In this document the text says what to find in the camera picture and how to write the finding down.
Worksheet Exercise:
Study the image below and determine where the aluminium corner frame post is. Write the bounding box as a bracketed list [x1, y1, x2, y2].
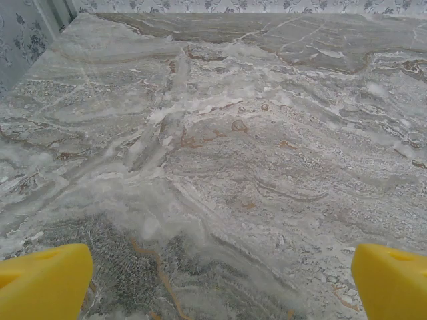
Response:
[39, 0, 80, 36]

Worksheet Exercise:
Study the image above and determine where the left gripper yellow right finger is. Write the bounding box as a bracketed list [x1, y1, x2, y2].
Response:
[352, 243, 427, 320]

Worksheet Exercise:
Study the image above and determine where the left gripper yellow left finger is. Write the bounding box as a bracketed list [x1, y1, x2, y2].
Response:
[0, 243, 95, 320]

